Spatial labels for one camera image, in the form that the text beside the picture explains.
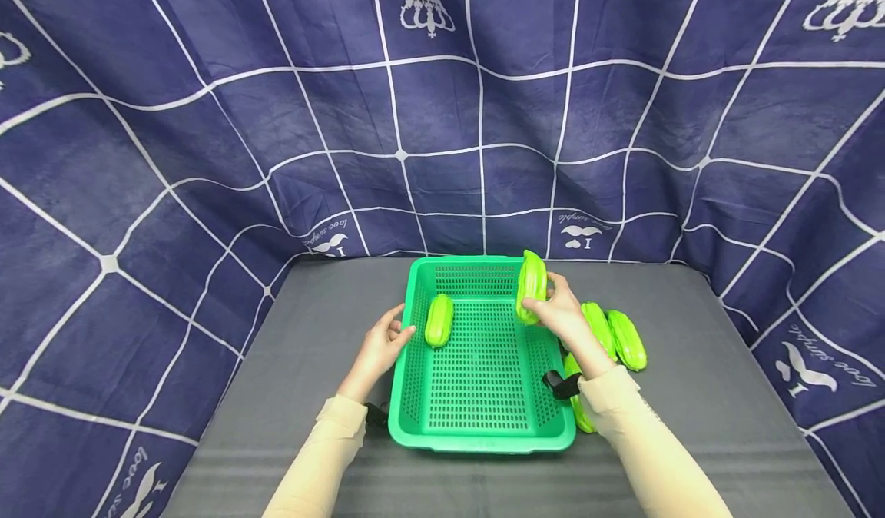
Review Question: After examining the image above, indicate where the person's right hand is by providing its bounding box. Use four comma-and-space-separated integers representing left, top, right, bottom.
519, 272, 618, 381

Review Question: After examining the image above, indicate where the person's left hand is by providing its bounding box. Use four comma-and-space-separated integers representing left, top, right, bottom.
336, 303, 417, 406

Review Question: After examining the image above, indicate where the green toy chayote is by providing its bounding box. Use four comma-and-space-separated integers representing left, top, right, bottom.
581, 301, 618, 361
515, 250, 549, 326
606, 310, 649, 372
562, 351, 599, 434
423, 293, 456, 348

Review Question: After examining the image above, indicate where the person's right forearm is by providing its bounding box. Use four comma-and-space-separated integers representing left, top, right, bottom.
578, 364, 734, 518

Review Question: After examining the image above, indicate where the person's left forearm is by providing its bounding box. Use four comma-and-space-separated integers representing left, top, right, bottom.
262, 393, 369, 518

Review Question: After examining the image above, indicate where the black wrist band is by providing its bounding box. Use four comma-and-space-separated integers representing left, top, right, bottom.
541, 370, 583, 401

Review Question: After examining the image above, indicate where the green plastic perforated basket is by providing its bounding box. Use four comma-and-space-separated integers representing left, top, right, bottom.
387, 256, 578, 455

